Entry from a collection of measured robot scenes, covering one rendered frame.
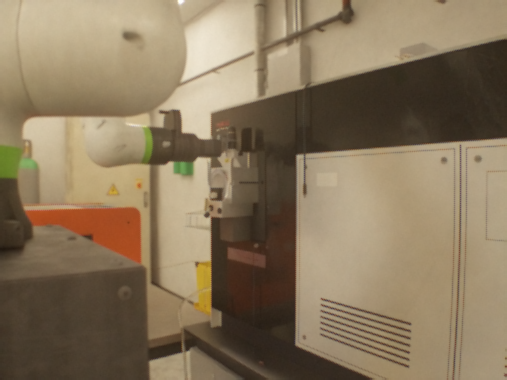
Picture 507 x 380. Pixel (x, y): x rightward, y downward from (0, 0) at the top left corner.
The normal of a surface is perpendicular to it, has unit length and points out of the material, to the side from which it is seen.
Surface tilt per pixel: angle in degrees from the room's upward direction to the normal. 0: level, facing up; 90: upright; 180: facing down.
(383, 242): 90
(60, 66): 120
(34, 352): 90
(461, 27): 90
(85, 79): 131
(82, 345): 90
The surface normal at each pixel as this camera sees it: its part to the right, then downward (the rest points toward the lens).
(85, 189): 0.62, 0.01
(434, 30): -0.79, 0.00
